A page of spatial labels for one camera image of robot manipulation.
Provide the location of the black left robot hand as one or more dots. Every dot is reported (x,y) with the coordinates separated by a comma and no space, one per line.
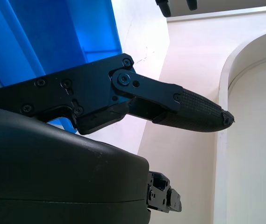
(164,7)

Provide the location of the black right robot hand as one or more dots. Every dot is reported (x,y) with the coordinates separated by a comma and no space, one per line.
(53,168)

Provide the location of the blue plastic tray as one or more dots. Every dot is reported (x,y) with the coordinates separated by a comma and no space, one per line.
(53,30)

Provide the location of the white curved tray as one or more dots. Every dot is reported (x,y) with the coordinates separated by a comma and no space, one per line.
(254,116)

